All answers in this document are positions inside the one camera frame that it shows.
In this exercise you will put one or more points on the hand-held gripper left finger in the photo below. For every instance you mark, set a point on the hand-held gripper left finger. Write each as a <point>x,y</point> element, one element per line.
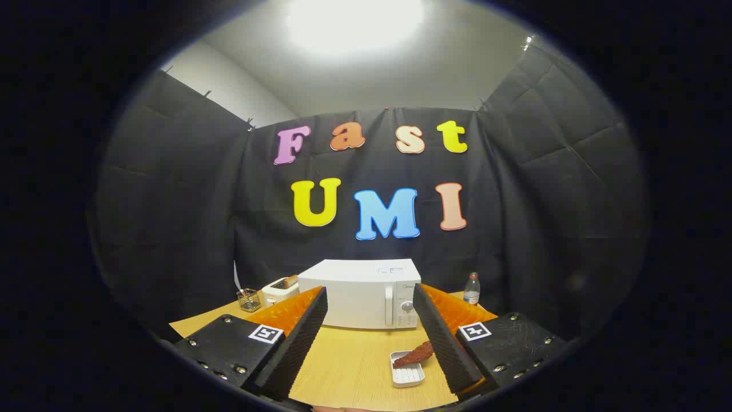
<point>297,349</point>

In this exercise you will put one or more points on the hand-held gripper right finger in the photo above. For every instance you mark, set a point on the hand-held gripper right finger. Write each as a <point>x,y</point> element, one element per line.
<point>443,343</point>

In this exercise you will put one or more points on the reddish brown meat piece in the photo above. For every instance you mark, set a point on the reddish brown meat piece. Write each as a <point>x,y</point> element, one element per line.
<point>414,356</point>

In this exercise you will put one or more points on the white toaster oven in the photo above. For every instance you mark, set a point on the white toaster oven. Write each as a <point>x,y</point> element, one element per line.
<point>349,292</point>

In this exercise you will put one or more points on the white pop-up toaster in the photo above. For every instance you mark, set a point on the white pop-up toaster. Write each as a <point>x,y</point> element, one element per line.
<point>277,296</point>

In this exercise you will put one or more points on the small white ribbed tray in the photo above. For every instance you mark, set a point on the small white ribbed tray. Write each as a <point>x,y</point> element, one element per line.
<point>407,376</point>

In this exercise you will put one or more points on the clear plastic water bottle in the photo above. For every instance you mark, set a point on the clear plastic water bottle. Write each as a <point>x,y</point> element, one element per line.
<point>472,292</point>

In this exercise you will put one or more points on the toast slice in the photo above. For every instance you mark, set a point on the toast slice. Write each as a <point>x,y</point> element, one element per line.
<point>291,281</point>

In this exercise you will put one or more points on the black backdrop cloth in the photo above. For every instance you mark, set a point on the black backdrop cloth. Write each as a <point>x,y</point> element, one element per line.
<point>189,200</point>

